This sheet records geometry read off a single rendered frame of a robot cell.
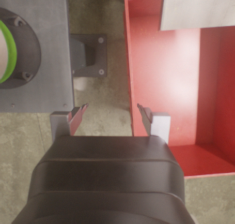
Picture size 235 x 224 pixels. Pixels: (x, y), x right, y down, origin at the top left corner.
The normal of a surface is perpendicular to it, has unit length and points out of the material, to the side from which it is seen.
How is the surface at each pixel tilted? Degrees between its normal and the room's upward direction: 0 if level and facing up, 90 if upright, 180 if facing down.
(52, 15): 0
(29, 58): 70
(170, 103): 0
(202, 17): 30
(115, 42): 0
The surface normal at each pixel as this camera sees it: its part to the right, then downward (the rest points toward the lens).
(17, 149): 0.00, 0.28
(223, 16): 0.04, 0.72
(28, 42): 0.89, -0.07
